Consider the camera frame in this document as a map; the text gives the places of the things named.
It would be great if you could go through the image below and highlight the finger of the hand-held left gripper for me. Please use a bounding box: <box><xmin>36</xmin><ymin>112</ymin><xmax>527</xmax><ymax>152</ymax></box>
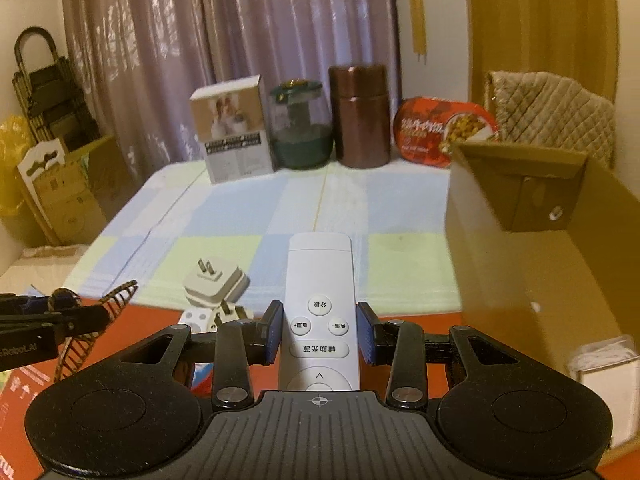
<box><xmin>0</xmin><ymin>295</ymin><xmax>82</xmax><ymax>316</ymax></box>
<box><xmin>0</xmin><ymin>304</ymin><xmax>114</xmax><ymax>336</ymax></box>

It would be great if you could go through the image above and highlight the red instant rice bowl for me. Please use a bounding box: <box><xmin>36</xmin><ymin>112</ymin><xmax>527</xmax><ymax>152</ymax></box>
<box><xmin>392</xmin><ymin>97</ymin><xmax>501</xmax><ymax>167</ymax></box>

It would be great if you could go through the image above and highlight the white product box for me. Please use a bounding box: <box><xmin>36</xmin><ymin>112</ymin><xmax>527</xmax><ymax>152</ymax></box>
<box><xmin>190</xmin><ymin>75</ymin><xmax>276</xmax><ymax>186</ymax></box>

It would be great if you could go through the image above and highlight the white remote control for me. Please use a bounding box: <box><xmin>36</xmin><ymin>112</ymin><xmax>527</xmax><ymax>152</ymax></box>
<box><xmin>277</xmin><ymin>232</ymin><xmax>362</xmax><ymax>393</ymax></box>

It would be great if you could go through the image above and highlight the beige quilted cushion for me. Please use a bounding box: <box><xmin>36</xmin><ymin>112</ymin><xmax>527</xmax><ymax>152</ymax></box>
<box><xmin>484</xmin><ymin>70</ymin><xmax>617</xmax><ymax>168</ymax></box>

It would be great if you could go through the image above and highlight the pastel checkered blanket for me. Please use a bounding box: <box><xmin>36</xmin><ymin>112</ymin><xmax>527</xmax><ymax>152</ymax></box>
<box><xmin>65</xmin><ymin>160</ymin><xmax>463</xmax><ymax>313</ymax></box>

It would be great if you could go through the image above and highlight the wooden door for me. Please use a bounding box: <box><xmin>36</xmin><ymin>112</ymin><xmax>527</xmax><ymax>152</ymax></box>
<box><xmin>465</xmin><ymin>0</ymin><xmax>621</xmax><ymax>103</ymax></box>

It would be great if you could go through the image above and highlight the white square tray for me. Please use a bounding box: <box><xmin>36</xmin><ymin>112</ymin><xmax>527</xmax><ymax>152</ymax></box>
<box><xmin>580</xmin><ymin>360</ymin><xmax>636</xmax><ymax>453</ymax></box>

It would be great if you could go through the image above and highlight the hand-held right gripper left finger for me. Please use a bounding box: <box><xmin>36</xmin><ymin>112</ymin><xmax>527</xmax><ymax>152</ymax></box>
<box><xmin>117</xmin><ymin>301</ymin><xmax>283</xmax><ymax>411</ymax></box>

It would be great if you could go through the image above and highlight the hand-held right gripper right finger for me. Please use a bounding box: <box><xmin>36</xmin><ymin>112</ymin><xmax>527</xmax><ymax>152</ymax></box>
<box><xmin>356</xmin><ymin>301</ymin><xmax>518</xmax><ymax>411</ymax></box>

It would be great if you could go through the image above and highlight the red printed cardboard sheet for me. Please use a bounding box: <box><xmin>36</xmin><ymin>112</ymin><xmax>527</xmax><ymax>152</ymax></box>
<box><xmin>0</xmin><ymin>305</ymin><xmax>640</xmax><ymax>480</ymax></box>

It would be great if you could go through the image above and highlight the mauve sheer curtain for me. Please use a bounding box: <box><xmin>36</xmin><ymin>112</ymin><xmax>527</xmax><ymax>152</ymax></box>
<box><xmin>60</xmin><ymin>0</ymin><xmax>401</xmax><ymax>221</ymax></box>

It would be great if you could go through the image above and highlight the flattened brown cardboard box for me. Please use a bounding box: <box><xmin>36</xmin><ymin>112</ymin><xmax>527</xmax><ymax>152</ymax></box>
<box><xmin>32</xmin><ymin>135</ymin><xmax>123</xmax><ymax>246</ymax></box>

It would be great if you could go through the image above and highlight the brown metal canister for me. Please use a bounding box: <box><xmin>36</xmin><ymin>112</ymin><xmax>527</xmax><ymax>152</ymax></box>
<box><xmin>328</xmin><ymin>64</ymin><xmax>391</xmax><ymax>168</ymax></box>

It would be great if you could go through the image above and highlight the clear blue-label plastic box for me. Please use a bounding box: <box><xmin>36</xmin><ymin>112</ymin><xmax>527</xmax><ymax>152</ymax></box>
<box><xmin>570</xmin><ymin>335</ymin><xmax>633</xmax><ymax>376</ymax></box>

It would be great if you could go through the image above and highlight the white two-prong charger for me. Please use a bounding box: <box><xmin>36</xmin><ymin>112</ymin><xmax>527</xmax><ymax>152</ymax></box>
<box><xmin>182</xmin><ymin>258</ymin><xmax>249</xmax><ymax>309</ymax></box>

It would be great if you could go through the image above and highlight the green glass jar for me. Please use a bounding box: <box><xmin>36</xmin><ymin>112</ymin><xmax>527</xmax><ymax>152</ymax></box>
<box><xmin>270</xmin><ymin>79</ymin><xmax>333</xmax><ymax>170</ymax></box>

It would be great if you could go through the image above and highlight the brown cardboard box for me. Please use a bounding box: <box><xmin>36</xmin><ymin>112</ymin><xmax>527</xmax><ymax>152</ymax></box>
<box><xmin>445</xmin><ymin>140</ymin><xmax>640</xmax><ymax>468</ymax></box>
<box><xmin>32</xmin><ymin>135</ymin><xmax>123</xmax><ymax>246</ymax></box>

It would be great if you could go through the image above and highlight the white carved wooden board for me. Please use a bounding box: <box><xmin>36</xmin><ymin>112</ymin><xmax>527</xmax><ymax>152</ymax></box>
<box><xmin>16</xmin><ymin>139</ymin><xmax>68</xmax><ymax>246</ymax></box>

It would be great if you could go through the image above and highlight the yellow plastic bag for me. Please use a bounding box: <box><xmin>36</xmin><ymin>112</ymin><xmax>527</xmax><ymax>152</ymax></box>
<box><xmin>0</xmin><ymin>115</ymin><xmax>36</xmax><ymax>218</ymax></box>

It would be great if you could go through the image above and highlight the black folding hand trolley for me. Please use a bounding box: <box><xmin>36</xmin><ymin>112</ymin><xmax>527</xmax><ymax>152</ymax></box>
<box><xmin>12</xmin><ymin>27</ymin><xmax>101</xmax><ymax>153</ymax></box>

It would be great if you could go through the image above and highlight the white three-pin plug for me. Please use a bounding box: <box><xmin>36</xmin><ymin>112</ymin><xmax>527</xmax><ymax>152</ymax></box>
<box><xmin>178</xmin><ymin>300</ymin><xmax>256</xmax><ymax>333</ymax></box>

